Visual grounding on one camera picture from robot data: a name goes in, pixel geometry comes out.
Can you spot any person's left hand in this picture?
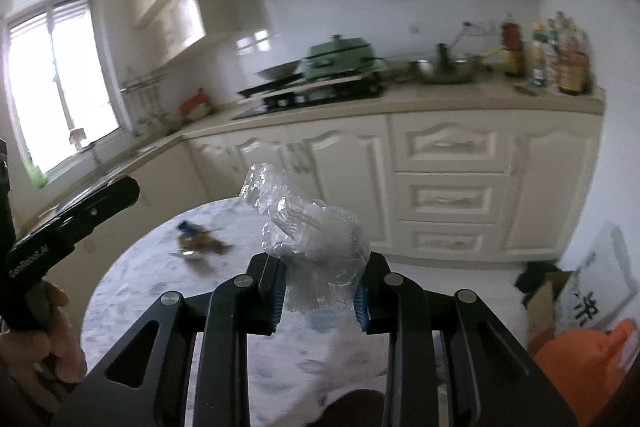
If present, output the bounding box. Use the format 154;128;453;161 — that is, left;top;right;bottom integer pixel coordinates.
0;279;88;408

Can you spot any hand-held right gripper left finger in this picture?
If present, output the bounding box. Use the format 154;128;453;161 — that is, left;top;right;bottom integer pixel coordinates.
52;252;288;427

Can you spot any black power cable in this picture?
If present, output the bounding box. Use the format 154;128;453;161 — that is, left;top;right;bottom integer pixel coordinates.
450;22;473;55

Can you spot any orange plastic bag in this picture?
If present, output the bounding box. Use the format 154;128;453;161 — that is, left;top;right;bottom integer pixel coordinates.
532;319;636;427

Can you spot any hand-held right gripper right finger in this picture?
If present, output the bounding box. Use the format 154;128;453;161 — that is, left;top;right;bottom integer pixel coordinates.
352;252;576;427

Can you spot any cream cabinet drawer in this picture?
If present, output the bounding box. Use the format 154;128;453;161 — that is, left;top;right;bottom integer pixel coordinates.
397;221;503;258
395;172;511;225
392;112;513;172

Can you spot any black gas stove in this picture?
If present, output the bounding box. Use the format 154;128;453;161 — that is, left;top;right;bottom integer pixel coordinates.
232;79;388;120

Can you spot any row of condiment bottles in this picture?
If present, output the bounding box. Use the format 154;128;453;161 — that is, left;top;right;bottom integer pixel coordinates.
500;11;593;96

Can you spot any clear plastic bag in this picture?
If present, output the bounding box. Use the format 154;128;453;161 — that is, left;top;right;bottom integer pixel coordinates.
239;162;373;315

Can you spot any cardboard box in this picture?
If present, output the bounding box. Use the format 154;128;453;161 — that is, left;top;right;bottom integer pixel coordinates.
522;271;576;348

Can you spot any steel sink faucet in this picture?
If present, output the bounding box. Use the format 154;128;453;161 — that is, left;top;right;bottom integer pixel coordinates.
67;127;101;165

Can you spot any dark snack wrapper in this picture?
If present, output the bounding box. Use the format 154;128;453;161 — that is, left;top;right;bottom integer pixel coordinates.
172;219;235;265

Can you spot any red and white bowl stack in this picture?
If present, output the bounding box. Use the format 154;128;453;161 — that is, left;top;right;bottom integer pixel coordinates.
179;89;213;120

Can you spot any wooden board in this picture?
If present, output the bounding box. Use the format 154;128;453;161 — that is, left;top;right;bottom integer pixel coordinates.
260;74;366;95

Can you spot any cream base cabinet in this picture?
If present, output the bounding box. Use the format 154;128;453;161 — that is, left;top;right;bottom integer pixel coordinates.
10;97;606;268

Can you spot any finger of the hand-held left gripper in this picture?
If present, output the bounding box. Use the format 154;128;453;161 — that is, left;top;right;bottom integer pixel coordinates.
47;176;141;248

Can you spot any white wall socket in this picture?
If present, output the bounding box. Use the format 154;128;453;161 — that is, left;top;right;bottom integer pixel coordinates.
462;19;498;35

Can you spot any green bottle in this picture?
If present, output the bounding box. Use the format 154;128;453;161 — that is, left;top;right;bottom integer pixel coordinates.
25;157;48;188

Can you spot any steel kitchen sink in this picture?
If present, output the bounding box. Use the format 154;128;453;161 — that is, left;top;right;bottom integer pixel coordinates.
55;147;156;212

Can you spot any steel wok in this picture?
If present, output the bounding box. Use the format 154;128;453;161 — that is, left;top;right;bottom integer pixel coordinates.
407;43;483;85

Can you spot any wall utensil rack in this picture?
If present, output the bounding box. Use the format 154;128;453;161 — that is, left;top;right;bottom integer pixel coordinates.
120;72;168;95

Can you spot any white printed rice bag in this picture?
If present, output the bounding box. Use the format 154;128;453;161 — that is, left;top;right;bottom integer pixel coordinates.
552;219;638;333

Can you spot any white framed window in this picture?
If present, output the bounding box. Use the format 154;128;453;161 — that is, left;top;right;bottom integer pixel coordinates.
5;0;123;178

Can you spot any black cloth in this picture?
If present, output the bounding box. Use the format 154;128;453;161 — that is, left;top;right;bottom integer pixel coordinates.
515;261;558;295

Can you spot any grey frying pan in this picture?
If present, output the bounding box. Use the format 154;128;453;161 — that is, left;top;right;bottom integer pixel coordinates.
256;61;301;82

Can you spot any green electric cooker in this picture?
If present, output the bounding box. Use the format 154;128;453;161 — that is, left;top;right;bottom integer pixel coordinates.
300;34;378;80

